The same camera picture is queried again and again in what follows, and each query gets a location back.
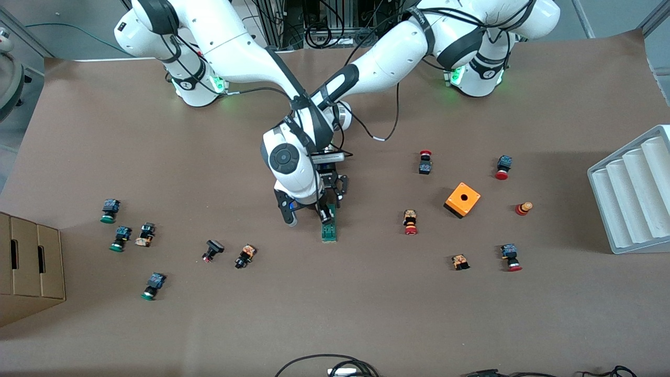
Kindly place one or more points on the black switch orange contact block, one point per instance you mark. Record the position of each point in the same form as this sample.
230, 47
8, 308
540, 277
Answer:
145, 234

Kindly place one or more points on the red yellow mushroom button head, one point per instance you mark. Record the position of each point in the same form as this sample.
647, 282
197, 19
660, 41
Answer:
523, 208

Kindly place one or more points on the orange button enclosure box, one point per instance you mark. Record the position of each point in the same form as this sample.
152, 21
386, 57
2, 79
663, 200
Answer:
462, 199

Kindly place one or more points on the red button black block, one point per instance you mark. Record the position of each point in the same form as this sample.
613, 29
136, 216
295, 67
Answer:
425, 163

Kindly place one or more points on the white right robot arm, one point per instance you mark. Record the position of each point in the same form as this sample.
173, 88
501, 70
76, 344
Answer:
230, 47

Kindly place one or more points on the green push button blue block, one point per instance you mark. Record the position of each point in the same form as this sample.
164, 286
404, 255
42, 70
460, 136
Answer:
120, 239
153, 286
108, 211

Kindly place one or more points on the brown cardboard box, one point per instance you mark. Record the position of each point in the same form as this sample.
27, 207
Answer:
31, 262

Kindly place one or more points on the small orange contact block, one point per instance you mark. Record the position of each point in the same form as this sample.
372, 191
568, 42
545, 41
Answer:
460, 262

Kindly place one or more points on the black selector orange contact block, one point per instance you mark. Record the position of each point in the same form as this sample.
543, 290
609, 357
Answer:
245, 256

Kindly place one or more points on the red push button blue block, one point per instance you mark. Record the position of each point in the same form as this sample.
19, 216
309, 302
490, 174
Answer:
503, 167
510, 257

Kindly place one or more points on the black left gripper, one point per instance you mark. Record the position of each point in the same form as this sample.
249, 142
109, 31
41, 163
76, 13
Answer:
328, 179

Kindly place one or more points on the red emergency stop orange block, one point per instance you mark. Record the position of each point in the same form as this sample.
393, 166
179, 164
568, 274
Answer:
410, 222

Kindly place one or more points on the aluminium frame rack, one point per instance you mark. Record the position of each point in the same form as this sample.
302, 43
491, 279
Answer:
275, 21

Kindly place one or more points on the grey aluminium post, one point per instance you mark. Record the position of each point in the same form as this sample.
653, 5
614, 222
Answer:
657, 15
26, 34

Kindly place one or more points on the small white device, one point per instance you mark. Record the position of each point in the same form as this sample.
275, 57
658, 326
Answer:
343, 372

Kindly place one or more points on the black square push button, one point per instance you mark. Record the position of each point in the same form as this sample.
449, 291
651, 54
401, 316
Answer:
212, 250

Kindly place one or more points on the grey rounded object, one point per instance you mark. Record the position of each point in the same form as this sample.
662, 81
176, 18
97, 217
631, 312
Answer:
10, 89

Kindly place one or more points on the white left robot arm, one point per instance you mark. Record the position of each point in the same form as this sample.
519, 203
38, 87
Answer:
387, 57

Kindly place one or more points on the white slotted tray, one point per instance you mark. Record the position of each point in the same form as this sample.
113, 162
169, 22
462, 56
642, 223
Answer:
628, 209

